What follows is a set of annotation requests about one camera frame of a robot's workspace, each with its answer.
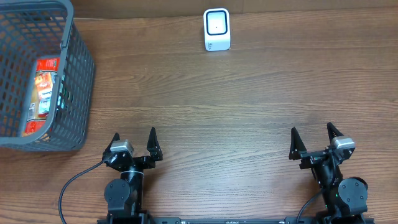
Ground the long orange pasta packet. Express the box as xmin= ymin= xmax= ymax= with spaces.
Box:
xmin=22 ymin=58 xmax=60 ymax=136

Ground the white barcode scanner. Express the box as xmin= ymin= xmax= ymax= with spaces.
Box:
xmin=203 ymin=7 xmax=231 ymax=52

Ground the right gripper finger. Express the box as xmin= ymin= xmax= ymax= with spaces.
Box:
xmin=289 ymin=127 xmax=307 ymax=160
xmin=327 ymin=122 xmax=344 ymax=145

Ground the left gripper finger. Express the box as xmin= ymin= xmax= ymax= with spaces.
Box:
xmin=105 ymin=133 xmax=120 ymax=152
xmin=147 ymin=127 xmax=163 ymax=161

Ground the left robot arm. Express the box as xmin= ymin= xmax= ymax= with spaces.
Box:
xmin=98 ymin=128 xmax=163 ymax=224

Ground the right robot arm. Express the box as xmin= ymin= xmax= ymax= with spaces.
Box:
xmin=289 ymin=123 xmax=374 ymax=223

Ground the grey plastic mesh basket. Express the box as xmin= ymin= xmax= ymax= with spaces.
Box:
xmin=1 ymin=1 xmax=95 ymax=151

